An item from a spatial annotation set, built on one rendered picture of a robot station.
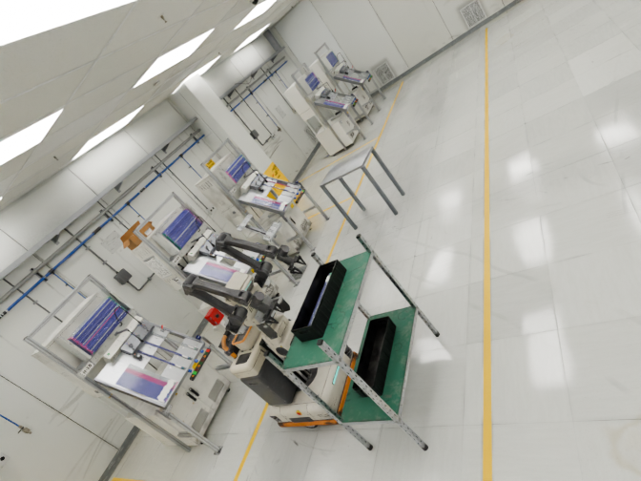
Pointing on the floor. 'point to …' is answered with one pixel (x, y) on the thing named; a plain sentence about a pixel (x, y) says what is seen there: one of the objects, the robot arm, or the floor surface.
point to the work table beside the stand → (365, 175)
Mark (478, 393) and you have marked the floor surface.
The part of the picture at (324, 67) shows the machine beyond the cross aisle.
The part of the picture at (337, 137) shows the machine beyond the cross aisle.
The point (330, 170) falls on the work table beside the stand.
